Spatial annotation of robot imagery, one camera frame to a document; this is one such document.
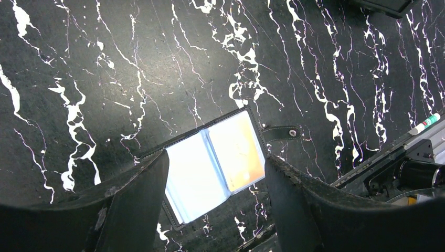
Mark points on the yellow credit card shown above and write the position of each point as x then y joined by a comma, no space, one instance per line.
238,151

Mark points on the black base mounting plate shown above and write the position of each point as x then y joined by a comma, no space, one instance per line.
427,146

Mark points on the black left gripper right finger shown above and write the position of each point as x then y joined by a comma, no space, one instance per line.
311,215

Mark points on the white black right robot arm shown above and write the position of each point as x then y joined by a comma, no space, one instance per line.
406,180

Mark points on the green white marker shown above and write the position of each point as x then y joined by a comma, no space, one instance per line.
425,124

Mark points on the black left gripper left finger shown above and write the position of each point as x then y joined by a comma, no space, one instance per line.
120,214

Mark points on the black tray with cards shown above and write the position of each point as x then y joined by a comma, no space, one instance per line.
392,8

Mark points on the black leather card holder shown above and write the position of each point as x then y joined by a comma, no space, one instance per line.
194,184

